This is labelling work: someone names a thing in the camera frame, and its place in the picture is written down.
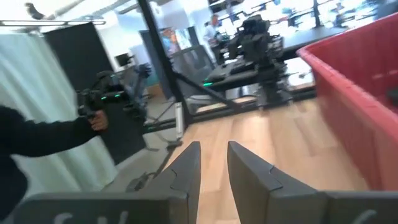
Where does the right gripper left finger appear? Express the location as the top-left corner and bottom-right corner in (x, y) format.
(144, 141), (201, 224)

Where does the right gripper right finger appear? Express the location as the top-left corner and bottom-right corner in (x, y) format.
(226, 141), (326, 224)

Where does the red plastic bin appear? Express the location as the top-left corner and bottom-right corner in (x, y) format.
(296, 12), (398, 191)

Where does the dark grey desk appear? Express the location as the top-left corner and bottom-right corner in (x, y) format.
(206, 58), (315, 93)

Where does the person's hand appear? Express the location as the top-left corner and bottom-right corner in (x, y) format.
(89, 110), (109, 132)

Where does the mesh office chair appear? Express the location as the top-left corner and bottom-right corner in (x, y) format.
(169, 44), (216, 82)

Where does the small background monitor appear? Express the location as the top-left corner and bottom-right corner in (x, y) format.
(114, 52), (134, 68)

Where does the background person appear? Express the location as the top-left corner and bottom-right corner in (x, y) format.
(203, 14), (225, 52)

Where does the standing person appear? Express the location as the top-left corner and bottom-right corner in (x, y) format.
(0, 105), (109, 220)

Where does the black partition panel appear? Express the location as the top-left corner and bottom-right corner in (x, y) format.
(42, 21), (147, 165)

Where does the white curtain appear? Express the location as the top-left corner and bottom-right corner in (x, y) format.
(0, 32), (119, 194)

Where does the ceiling light strip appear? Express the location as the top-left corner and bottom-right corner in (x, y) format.
(0, 19), (106, 27)

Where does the black cable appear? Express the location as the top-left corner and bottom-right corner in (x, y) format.
(126, 139), (184, 192)

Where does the white frame bracket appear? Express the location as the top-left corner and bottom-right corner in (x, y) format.
(174, 101), (185, 140)

